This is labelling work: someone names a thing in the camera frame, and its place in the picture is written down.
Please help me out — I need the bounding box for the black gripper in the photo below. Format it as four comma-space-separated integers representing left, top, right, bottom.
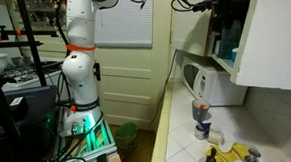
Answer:
210, 2, 232, 28

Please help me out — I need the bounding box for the grey ceramic mug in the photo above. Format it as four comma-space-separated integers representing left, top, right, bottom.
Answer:
190, 98, 212, 122

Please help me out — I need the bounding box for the small blue white mug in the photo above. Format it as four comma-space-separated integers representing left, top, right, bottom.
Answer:
193, 121, 212, 141

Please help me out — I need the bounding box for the white microwave oven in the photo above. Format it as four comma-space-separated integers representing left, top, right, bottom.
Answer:
178, 55, 250, 109

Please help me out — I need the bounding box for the white window blind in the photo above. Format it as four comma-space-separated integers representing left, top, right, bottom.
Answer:
94, 0, 156, 50

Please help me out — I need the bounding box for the black door lock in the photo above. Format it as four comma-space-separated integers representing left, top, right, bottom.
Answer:
92, 61, 103, 82

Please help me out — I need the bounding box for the green bucket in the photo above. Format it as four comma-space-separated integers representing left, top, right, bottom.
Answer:
114, 121, 139, 151

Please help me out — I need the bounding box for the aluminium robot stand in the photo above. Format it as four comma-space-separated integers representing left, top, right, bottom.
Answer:
47, 114, 126, 162

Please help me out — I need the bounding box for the kitchen stove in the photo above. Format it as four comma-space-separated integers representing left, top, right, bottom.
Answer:
0, 56, 67, 96

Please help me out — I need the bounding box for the dark blue equipment case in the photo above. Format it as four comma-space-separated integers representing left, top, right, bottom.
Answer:
0, 82, 58, 144

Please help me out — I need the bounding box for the grey metal pot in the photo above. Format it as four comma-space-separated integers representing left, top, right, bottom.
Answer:
9, 54, 27, 68

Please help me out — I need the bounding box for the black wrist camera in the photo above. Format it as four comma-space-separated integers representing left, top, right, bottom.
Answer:
192, 1, 215, 13

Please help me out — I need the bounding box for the cream wall cabinet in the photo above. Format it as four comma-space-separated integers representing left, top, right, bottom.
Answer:
168, 0, 259, 78

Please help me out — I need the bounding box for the black power cable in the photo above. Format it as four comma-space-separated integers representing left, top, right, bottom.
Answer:
147, 48, 178, 132

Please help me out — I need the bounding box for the black braided cable conduit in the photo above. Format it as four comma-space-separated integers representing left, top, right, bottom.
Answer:
52, 0, 74, 48

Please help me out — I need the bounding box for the black metal camera stand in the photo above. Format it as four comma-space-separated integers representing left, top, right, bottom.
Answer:
0, 0, 63, 162

